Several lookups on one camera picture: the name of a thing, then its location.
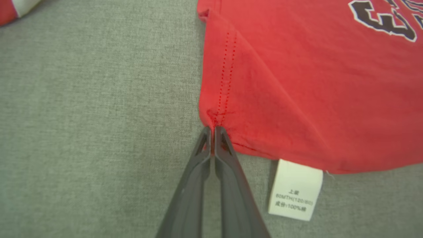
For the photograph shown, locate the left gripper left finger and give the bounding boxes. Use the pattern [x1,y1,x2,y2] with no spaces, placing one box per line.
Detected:
[155,127,212,238]

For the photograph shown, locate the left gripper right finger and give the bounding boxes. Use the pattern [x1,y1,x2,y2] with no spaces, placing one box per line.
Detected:
[214,127,271,238]

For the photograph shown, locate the red jersey with lettering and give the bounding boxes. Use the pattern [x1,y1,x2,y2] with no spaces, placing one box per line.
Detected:
[197,0,423,221]

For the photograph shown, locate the red shorts with white band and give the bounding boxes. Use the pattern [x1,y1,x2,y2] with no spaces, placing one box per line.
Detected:
[0,0,42,26]

